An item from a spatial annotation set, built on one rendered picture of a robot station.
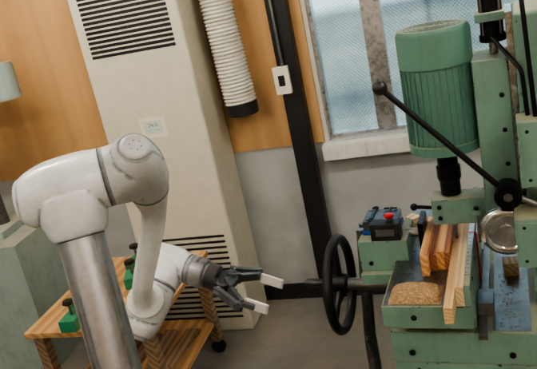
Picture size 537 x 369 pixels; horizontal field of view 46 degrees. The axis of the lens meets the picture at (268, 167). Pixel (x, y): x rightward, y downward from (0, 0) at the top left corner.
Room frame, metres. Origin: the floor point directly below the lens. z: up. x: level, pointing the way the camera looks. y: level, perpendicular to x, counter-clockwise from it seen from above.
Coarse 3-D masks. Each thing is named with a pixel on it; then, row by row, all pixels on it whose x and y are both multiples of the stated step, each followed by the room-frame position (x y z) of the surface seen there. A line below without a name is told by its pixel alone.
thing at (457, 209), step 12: (468, 192) 1.51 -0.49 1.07; (480, 192) 1.50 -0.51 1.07; (432, 204) 1.51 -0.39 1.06; (444, 204) 1.50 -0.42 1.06; (456, 204) 1.49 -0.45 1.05; (468, 204) 1.48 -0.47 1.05; (480, 204) 1.47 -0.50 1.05; (444, 216) 1.50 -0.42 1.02; (456, 216) 1.49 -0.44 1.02; (468, 216) 1.48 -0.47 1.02; (480, 216) 1.47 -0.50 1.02
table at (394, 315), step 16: (416, 240) 1.65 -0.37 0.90; (416, 256) 1.55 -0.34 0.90; (368, 272) 1.58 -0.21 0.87; (384, 272) 1.56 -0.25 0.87; (400, 272) 1.49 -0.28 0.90; (416, 272) 1.47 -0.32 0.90; (432, 272) 1.45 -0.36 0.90; (384, 304) 1.35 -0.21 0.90; (400, 304) 1.33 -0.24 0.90; (416, 304) 1.32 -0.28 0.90; (432, 304) 1.31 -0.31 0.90; (384, 320) 1.34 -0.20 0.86; (400, 320) 1.33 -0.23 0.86; (416, 320) 1.31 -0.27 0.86; (432, 320) 1.30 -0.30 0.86; (464, 320) 1.27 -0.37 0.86
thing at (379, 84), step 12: (384, 84) 1.43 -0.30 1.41; (408, 108) 1.42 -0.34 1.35; (420, 120) 1.40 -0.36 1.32; (432, 132) 1.39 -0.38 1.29; (444, 144) 1.39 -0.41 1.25; (480, 168) 1.36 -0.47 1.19; (492, 180) 1.35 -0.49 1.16; (504, 180) 1.35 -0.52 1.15; (504, 192) 1.32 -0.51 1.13; (516, 192) 1.31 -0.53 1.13; (504, 204) 1.32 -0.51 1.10; (516, 204) 1.31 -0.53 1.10
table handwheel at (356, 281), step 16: (336, 240) 1.65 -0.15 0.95; (336, 256) 1.65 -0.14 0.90; (352, 256) 1.77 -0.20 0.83; (336, 272) 1.65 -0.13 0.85; (352, 272) 1.76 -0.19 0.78; (336, 288) 1.63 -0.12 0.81; (352, 288) 1.63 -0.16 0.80; (368, 288) 1.61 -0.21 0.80; (384, 288) 1.59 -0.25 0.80; (336, 304) 1.60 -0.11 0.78; (352, 304) 1.71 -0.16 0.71; (336, 320) 1.53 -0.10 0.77; (352, 320) 1.66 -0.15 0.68
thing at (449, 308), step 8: (456, 248) 1.48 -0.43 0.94; (456, 256) 1.43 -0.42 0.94; (456, 264) 1.39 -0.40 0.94; (448, 272) 1.36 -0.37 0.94; (448, 280) 1.33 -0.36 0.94; (448, 288) 1.29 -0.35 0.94; (448, 296) 1.26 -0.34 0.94; (448, 304) 1.23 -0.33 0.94; (448, 312) 1.21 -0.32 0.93; (448, 320) 1.22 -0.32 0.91
